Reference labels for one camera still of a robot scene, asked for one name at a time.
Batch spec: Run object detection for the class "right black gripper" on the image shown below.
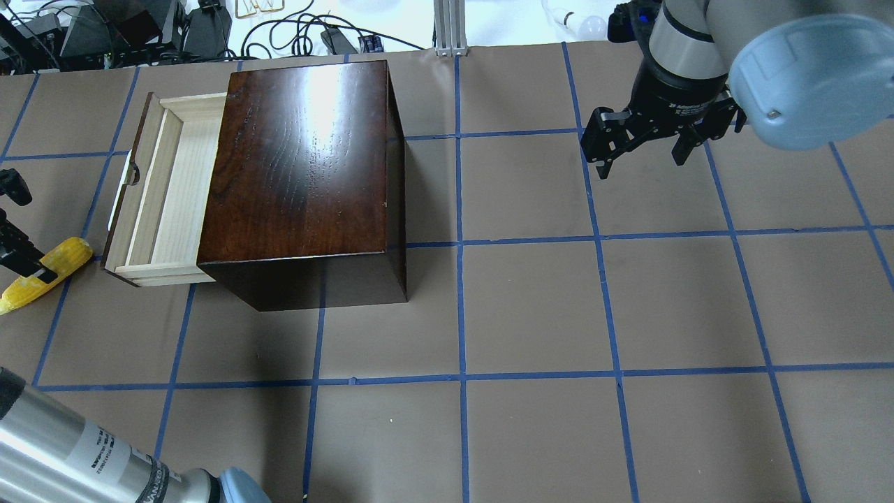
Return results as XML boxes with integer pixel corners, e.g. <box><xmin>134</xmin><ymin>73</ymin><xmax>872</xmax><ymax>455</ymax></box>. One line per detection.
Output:
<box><xmin>579</xmin><ymin>59</ymin><xmax>746</xmax><ymax>180</ymax></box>

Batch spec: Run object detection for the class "yellow corn cob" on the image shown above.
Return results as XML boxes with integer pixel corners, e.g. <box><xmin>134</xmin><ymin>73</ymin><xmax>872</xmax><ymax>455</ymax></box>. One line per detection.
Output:
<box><xmin>1</xmin><ymin>238</ymin><xmax>93</xmax><ymax>315</ymax></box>

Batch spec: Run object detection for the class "wooden drawer with white handle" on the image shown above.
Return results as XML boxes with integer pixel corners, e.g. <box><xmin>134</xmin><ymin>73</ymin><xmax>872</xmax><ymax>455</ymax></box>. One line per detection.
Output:
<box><xmin>100</xmin><ymin>93</ymin><xmax>226</xmax><ymax>287</ymax></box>

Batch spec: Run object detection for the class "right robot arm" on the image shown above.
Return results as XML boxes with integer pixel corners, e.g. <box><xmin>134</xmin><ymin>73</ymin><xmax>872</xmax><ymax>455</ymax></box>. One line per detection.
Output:
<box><xmin>580</xmin><ymin>1</ymin><xmax>893</xmax><ymax>179</ymax></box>

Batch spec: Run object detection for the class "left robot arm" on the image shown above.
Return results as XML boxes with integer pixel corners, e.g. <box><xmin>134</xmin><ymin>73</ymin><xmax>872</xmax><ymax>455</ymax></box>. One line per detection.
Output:
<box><xmin>1</xmin><ymin>214</ymin><xmax>269</xmax><ymax>502</ymax></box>

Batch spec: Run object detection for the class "white light bulb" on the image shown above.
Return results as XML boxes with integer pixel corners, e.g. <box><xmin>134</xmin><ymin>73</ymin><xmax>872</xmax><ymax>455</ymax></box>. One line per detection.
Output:
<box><xmin>550</xmin><ymin>8</ymin><xmax>608</xmax><ymax>41</ymax></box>

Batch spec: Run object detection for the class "black electronics box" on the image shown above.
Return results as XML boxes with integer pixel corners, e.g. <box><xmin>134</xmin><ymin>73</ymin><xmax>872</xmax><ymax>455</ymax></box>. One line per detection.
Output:
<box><xmin>61</xmin><ymin>1</ymin><xmax>187</xmax><ymax>59</ymax></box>

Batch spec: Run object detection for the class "black power adapter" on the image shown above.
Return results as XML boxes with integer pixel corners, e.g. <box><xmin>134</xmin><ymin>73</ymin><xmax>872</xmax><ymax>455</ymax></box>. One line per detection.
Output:
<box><xmin>182</xmin><ymin>1</ymin><xmax>232</xmax><ymax>59</ymax></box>

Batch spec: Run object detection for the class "dark wooden cabinet box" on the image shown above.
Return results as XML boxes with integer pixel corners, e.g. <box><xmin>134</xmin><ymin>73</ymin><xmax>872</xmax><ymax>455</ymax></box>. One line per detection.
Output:
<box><xmin>197</xmin><ymin>60</ymin><xmax>408</xmax><ymax>312</ymax></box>

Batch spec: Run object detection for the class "aluminium frame post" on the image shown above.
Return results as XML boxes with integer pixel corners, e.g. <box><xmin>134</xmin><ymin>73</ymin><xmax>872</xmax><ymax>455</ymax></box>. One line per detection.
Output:
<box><xmin>433</xmin><ymin>0</ymin><xmax>469</xmax><ymax>57</ymax></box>

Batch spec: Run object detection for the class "gold wire rack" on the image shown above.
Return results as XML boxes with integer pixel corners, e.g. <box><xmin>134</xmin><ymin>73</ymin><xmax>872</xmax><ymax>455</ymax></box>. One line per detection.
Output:
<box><xmin>234</xmin><ymin>0</ymin><xmax>285</xmax><ymax>20</ymax></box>

